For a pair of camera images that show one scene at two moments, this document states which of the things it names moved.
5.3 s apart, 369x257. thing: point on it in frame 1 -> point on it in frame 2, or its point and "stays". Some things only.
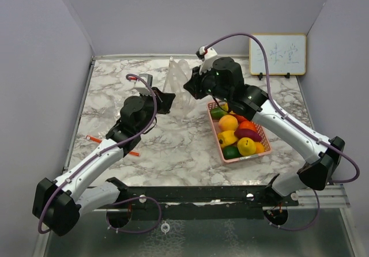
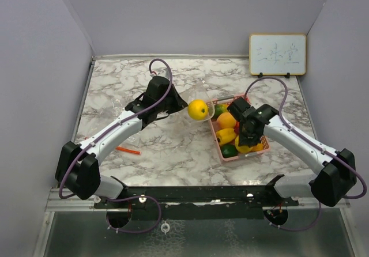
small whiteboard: (286, 54) stays
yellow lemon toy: (225, 106) -> (197, 109)
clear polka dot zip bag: (179, 74) -> (200, 106)
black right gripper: (194, 84) -> (244, 140)
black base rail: (201, 202) stays
